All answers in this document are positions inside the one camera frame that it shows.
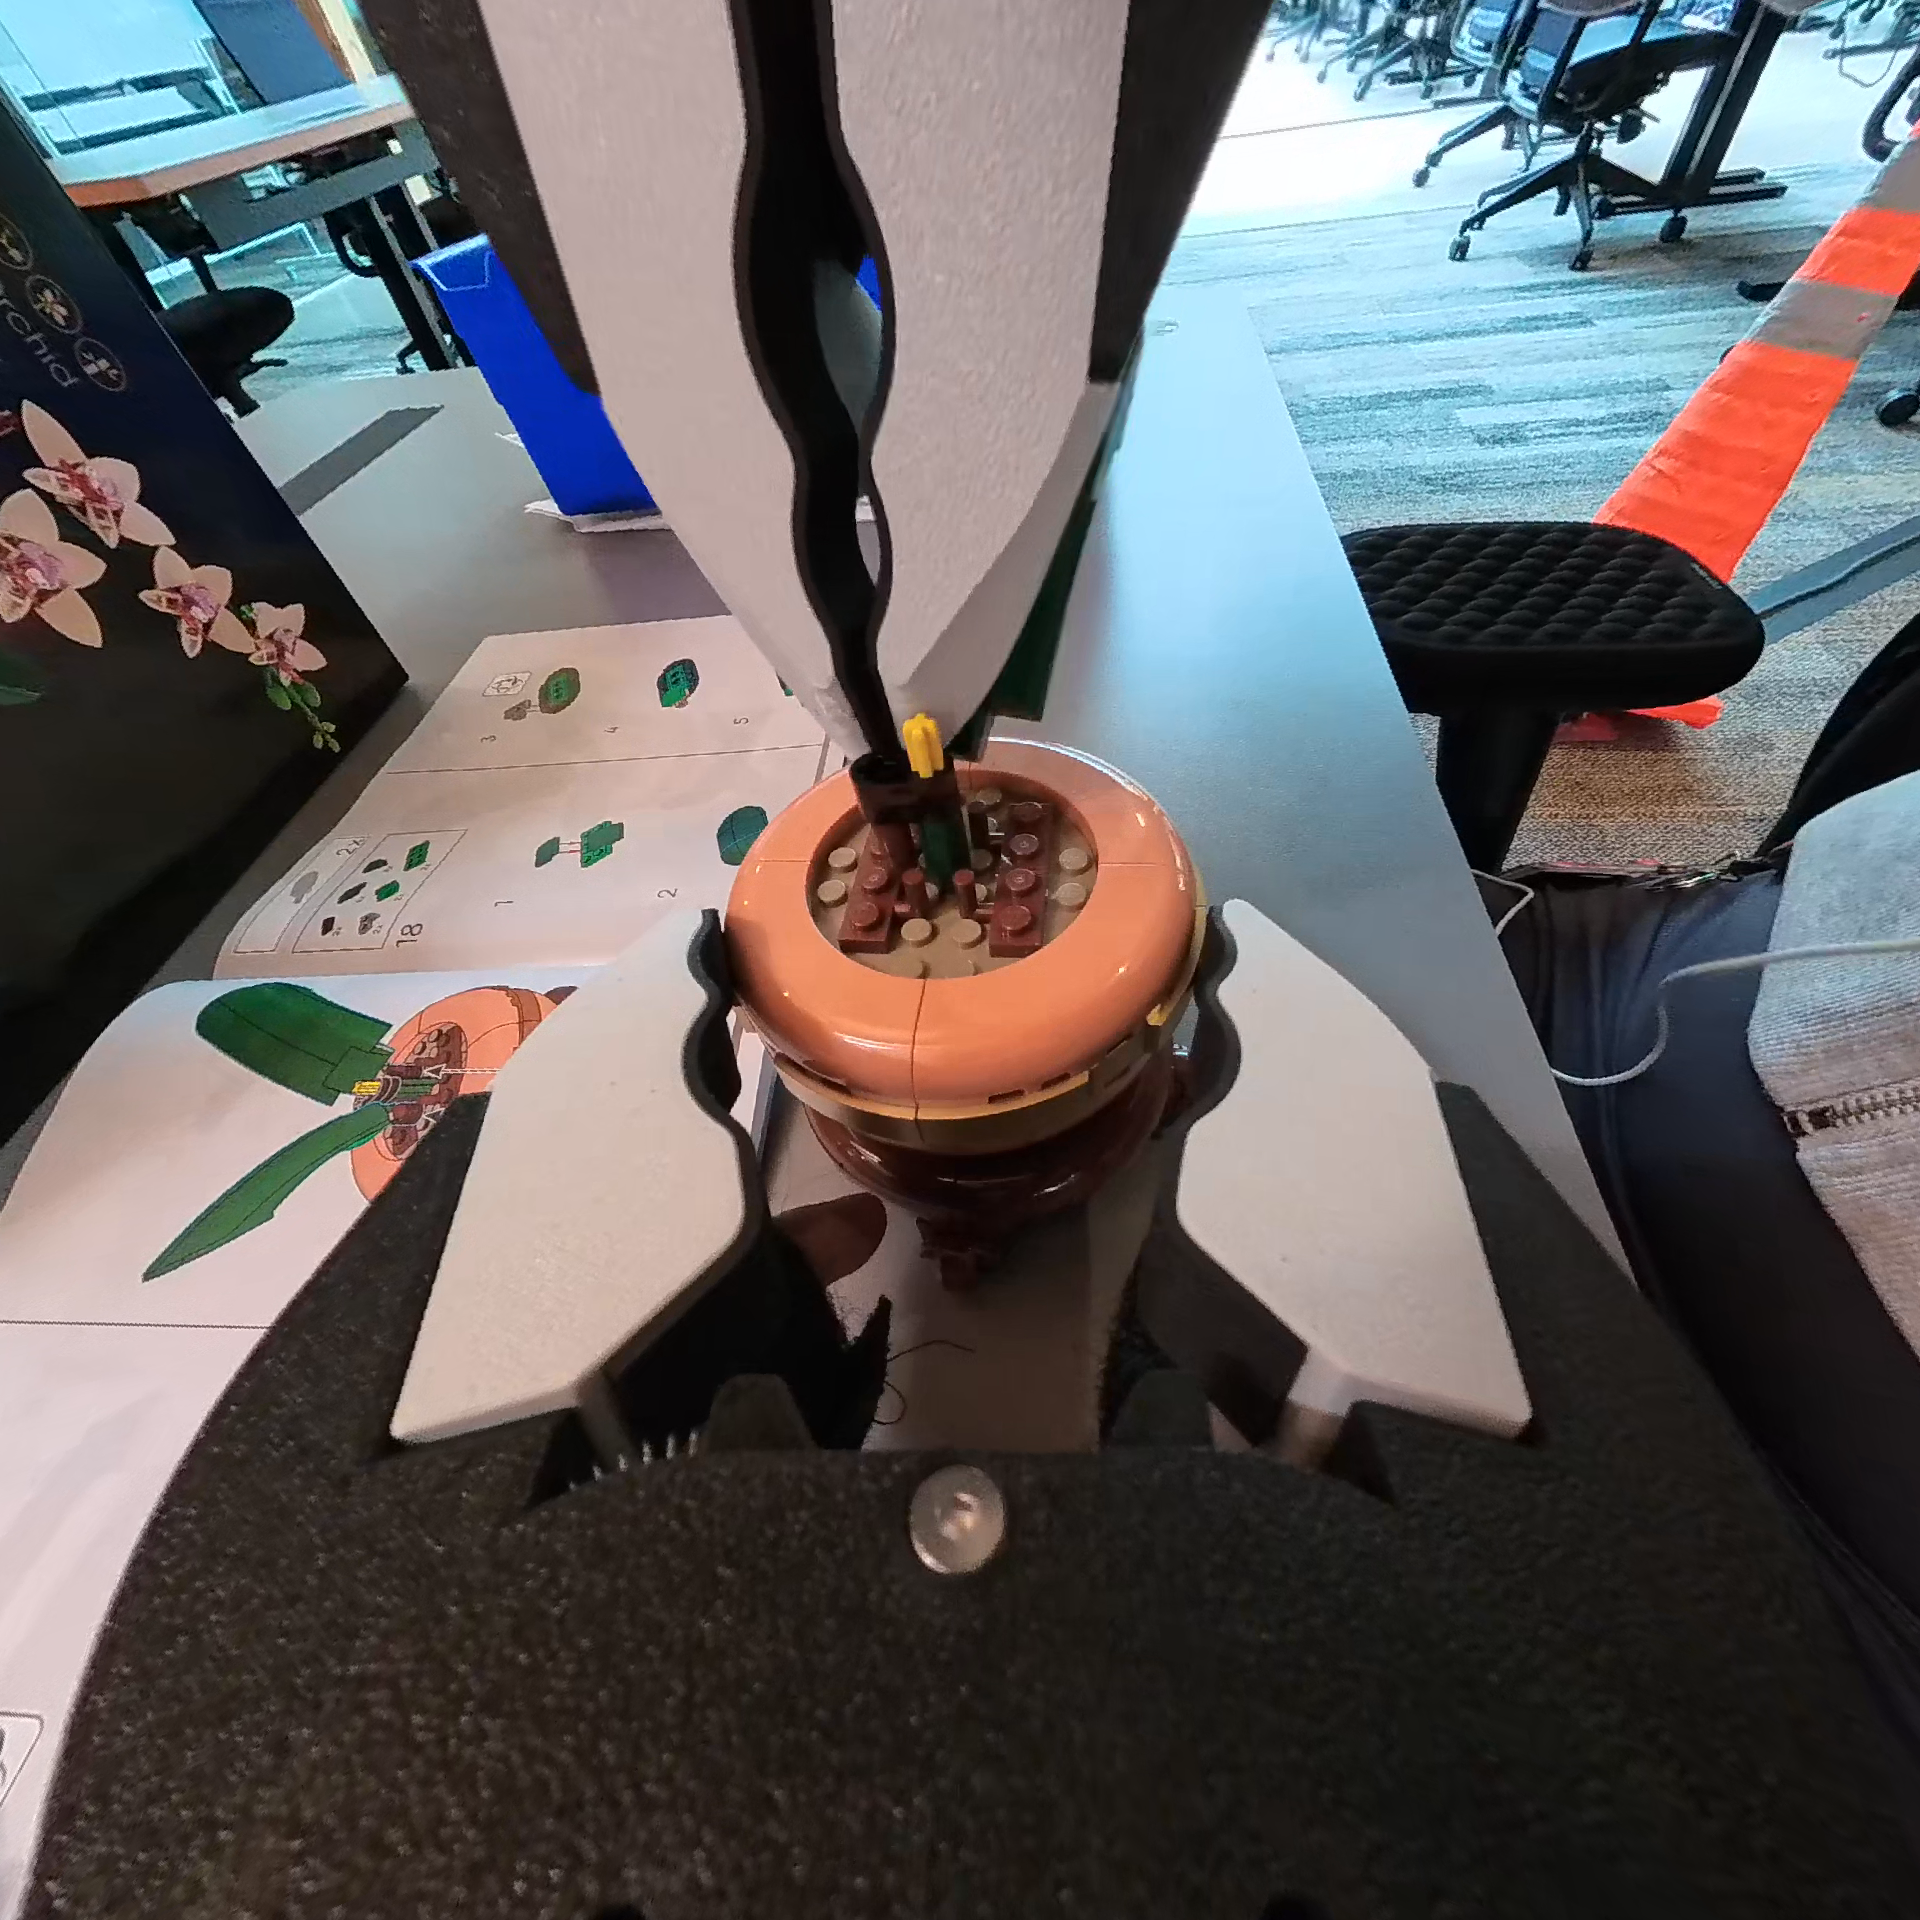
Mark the orange traffic cone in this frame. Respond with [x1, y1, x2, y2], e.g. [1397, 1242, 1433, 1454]
[1559, 126, 1920, 742]

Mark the green toy brick leaf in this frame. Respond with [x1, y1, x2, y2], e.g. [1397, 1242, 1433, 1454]
[974, 338, 1146, 752]

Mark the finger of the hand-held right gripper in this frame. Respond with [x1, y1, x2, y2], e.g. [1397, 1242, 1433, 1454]
[480, 0, 881, 752]
[830, 0, 1133, 742]

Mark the white instruction booklet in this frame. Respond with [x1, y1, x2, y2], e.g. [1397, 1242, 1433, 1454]
[0, 622, 842, 1816]

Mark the blue plastic bin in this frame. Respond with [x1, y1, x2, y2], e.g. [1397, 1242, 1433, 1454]
[407, 231, 889, 518]

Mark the black chair armrest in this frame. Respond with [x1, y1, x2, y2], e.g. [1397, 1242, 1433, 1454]
[1337, 522, 1765, 878]

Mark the thin white cord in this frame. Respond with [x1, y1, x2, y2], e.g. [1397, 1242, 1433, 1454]
[1477, 872, 1920, 1089]

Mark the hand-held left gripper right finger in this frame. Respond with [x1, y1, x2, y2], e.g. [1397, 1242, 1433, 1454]
[1171, 899, 1533, 1471]

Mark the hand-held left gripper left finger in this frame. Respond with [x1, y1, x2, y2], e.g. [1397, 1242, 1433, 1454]
[386, 905, 776, 1443]

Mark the dark orchid print box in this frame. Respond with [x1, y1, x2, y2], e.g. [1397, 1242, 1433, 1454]
[0, 98, 407, 1142]

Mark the wooden top office desk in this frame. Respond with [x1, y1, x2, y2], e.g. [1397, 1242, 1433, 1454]
[46, 73, 455, 375]

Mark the grey desk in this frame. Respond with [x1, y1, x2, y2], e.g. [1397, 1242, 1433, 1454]
[0, 281, 1633, 1458]

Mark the person's left hand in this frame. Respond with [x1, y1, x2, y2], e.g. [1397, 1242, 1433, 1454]
[647, 1193, 897, 1454]

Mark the black office chair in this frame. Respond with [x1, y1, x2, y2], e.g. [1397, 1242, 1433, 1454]
[1419, 0, 1704, 278]
[152, 202, 295, 417]

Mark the toy brick flower pot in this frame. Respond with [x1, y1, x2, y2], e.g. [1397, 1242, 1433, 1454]
[723, 711, 1209, 1294]

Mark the person's grey hoodie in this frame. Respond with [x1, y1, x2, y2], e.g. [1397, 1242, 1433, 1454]
[1745, 766, 1920, 1360]

